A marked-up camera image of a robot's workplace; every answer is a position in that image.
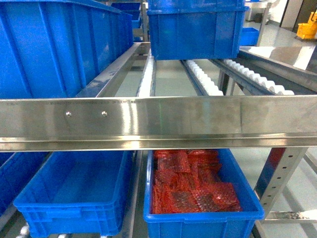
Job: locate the stainless steel shelf rack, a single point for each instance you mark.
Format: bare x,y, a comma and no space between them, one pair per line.
273,137

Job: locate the blue bin with red wrap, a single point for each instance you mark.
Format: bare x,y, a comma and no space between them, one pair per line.
206,224

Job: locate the blue bin upper centre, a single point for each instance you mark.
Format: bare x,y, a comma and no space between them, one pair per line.
195,29

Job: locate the empty blue bin lower shelf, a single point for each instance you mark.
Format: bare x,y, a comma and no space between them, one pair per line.
77,192

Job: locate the large blue bin upper left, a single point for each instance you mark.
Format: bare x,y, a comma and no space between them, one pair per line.
55,48

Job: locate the blue bin far lower left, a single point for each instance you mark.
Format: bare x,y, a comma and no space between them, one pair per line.
16,170

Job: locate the white roller track left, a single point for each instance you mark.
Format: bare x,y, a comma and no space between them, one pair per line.
145,86

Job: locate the white roller track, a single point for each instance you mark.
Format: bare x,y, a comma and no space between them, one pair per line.
262,81
202,80
145,86

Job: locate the white roller track middle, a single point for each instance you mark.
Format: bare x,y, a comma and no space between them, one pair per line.
202,80

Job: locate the red bubble wrap bags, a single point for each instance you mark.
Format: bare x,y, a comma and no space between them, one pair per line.
188,181

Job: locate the white roller track right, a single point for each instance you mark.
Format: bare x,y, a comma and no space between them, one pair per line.
262,81

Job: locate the yellow mop bucket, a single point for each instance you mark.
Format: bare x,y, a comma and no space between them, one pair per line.
307,31

